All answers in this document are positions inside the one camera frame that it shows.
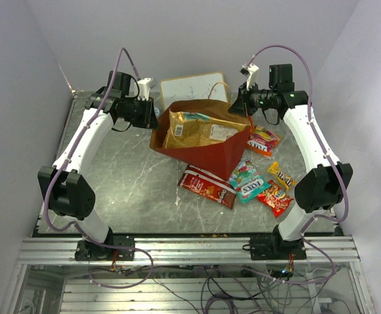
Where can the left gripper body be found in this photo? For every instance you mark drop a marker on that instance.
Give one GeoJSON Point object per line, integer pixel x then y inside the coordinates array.
{"type": "Point", "coordinates": [137, 112]}

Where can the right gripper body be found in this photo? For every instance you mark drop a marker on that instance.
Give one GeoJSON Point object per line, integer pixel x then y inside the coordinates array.
{"type": "Point", "coordinates": [255, 99]}

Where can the brown teal chips bag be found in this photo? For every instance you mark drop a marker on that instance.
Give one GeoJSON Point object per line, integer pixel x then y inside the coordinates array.
{"type": "Point", "coordinates": [187, 130]}

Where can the red brown paper bag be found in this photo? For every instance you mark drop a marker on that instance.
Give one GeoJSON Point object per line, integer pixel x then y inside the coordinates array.
{"type": "Point", "coordinates": [220, 159]}

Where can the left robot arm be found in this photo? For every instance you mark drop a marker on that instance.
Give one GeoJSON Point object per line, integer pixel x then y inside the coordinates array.
{"type": "Point", "coordinates": [68, 199]}

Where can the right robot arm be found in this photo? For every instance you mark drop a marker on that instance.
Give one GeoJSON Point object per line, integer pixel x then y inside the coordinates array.
{"type": "Point", "coordinates": [327, 178]}

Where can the orange Fox's fruits bag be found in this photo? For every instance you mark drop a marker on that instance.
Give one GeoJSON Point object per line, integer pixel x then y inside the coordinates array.
{"type": "Point", "coordinates": [263, 142]}

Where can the yellow M&M's bag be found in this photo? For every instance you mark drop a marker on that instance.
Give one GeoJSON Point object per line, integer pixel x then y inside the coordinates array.
{"type": "Point", "coordinates": [286, 180]}

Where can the teal Fox's candy bag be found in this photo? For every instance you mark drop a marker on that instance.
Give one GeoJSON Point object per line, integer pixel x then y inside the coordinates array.
{"type": "Point", "coordinates": [247, 182]}

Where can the red Doritos bag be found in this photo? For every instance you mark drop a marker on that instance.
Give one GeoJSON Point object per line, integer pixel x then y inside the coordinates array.
{"type": "Point", "coordinates": [207, 185]}

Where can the red snack mix bag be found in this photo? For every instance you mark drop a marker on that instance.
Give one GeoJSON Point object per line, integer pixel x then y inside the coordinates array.
{"type": "Point", "coordinates": [275, 198]}

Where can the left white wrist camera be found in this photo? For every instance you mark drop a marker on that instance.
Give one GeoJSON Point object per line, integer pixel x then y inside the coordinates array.
{"type": "Point", "coordinates": [145, 85]}

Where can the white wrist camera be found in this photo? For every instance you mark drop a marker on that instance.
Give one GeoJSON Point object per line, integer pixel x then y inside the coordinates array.
{"type": "Point", "coordinates": [251, 73]}
{"type": "Point", "coordinates": [145, 85]}

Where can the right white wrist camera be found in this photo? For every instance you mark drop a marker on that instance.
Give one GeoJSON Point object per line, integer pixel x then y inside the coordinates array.
{"type": "Point", "coordinates": [251, 73]}

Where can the small whiteboard yellow frame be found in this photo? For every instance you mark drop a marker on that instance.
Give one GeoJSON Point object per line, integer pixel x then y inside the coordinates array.
{"type": "Point", "coordinates": [201, 86]}

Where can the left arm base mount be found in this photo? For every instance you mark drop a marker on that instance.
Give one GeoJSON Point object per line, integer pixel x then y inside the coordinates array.
{"type": "Point", "coordinates": [122, 249]}

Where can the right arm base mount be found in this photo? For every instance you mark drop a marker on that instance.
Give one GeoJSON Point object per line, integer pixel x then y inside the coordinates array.
{"type": "Point", "coordinates": [271, 247]}

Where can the aluminium rail frame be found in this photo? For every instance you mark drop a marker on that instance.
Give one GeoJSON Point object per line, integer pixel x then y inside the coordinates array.
{"type": "Point", "coordinates": [137, 195]}

